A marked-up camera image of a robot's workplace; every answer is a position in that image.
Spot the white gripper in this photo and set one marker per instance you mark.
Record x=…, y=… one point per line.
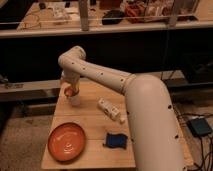
x=71, y=78

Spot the black bag on shelf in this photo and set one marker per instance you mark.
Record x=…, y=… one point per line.
x=112, y=17

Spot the black power box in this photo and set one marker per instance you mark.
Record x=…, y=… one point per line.
x=199, y=127

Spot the white plastic bottle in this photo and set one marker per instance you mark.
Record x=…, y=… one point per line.
x=110, y=110

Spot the red cloth on shelf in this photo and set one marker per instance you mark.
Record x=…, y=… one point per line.
x=135, y=13

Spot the orange plate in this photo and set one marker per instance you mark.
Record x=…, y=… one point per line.
x=66, y=142

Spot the blue crumpled cloth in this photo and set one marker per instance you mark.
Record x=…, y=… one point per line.
x=116, y=141

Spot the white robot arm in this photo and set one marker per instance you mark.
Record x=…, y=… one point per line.
x=152, y=121

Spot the orange pepper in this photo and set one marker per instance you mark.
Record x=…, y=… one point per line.
x=69, y=92

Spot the white ceramic cup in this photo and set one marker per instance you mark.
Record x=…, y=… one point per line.
x=74, y=100

